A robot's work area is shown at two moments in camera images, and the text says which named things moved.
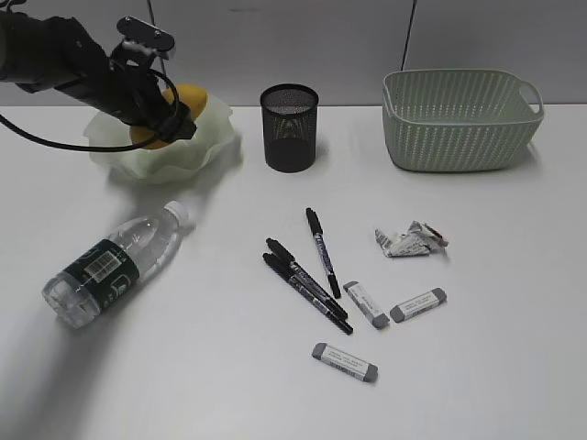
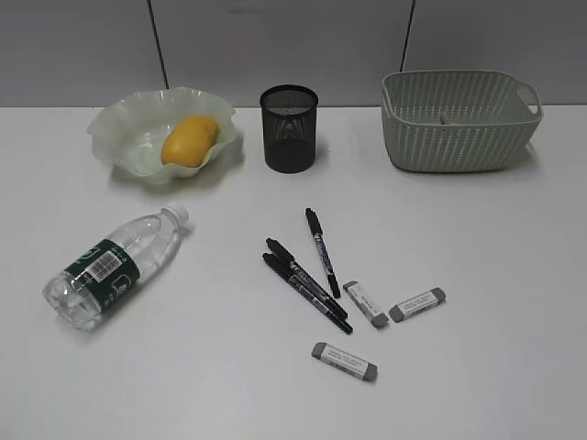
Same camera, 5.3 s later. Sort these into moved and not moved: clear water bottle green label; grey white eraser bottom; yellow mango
Moved: yellow mango
Not moved: clear water bottle green label; grey white eraser bottom
